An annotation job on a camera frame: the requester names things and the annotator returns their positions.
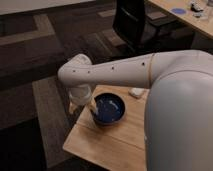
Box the small white object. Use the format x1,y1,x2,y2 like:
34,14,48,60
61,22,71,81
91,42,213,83
129,88,144,98

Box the small clutter on desk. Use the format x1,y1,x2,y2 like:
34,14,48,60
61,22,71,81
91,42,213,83
189,1,208,18

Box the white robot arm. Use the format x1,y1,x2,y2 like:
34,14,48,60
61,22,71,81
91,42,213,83
58,50,213,171

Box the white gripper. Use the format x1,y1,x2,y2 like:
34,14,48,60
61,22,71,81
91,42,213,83
69,85,98,115

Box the black office chair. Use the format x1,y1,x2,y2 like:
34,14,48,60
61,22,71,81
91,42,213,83
113,0,175,53

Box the blue round disc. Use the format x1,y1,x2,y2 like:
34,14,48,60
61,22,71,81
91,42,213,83
171,8,186,14

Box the dark blue ceramic bowl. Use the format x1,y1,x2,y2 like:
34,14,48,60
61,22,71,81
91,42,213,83
92,93,125,126

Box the light wooden desk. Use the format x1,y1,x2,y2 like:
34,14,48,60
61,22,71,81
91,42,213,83
148,0,213,51

